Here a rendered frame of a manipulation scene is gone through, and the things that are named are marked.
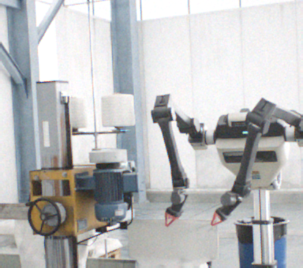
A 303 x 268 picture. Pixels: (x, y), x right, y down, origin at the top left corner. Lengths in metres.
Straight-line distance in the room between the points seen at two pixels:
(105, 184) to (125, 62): 9.16
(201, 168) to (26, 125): 3.88
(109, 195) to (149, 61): 9.24
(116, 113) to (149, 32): 9.14
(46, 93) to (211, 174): 8.79
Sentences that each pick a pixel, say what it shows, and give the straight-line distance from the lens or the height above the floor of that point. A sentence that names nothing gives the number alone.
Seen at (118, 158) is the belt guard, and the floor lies 1.38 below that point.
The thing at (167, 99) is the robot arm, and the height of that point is 1.65.
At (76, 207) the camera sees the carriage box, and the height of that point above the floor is 1.16.
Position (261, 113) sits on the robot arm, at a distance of 2.78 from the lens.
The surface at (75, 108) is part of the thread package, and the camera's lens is 3.07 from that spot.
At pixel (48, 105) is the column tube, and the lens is 2.89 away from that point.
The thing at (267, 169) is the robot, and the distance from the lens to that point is 3.39.
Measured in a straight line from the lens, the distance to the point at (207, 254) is 3.11.
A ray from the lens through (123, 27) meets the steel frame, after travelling 12.01.
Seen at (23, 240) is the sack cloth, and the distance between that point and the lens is 3.57.
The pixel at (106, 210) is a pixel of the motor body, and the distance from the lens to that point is 2.82.
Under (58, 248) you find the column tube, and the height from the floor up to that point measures 0.96.
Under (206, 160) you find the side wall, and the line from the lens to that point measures 11.52.
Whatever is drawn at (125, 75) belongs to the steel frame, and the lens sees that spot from 11.89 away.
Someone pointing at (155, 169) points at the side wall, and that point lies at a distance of 11.93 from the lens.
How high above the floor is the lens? 1.53
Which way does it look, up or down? 3 degrees down
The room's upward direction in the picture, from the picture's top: 3 degrees counter-clockwise
